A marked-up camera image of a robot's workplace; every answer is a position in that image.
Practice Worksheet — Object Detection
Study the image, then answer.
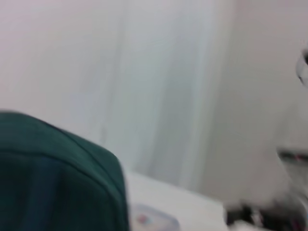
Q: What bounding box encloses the clear blue-rimmed food container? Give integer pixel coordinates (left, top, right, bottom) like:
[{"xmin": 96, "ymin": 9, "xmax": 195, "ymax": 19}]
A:
[{"xmin": 129, "ymin": 203, "xmax": 180, "ymax": 231}]

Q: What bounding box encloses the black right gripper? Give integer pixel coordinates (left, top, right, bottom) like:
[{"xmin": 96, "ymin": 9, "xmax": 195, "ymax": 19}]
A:
[{"xmin": 225, "ymin": 199, "xmax": 308, "ymax": 231}]

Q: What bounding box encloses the dark teal insulated lunch bag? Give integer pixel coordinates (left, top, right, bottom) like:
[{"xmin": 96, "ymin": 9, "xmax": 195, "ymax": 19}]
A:
[{"xmin": 0, "ymin": 110, "xmax": 132, "ymax": 231}]

